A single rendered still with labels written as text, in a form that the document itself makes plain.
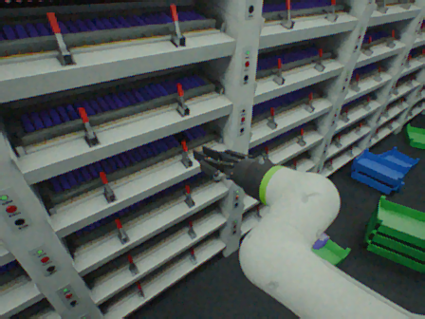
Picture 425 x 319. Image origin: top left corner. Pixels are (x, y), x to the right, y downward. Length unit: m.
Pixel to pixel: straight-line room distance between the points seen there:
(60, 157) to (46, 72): 0.19
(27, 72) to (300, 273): 0.59
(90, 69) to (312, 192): 0.51
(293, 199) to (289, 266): 0.11
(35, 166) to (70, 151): 0.08
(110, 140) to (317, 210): 0.51
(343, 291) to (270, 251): 0.11
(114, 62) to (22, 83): 0.18
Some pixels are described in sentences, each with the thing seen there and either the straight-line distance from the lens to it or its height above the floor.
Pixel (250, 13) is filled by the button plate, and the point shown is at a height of 1.13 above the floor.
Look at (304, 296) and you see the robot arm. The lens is 0.43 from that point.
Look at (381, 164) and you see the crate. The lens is 2.26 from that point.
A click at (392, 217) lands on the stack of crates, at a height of 0.16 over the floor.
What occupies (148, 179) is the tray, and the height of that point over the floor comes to 0.69.
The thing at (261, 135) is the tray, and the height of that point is 0.69.
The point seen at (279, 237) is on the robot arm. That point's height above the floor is 0.87.
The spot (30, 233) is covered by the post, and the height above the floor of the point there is 0.71.
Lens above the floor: 1.22
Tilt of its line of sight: 36 degrees down
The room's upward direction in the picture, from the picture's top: straight up
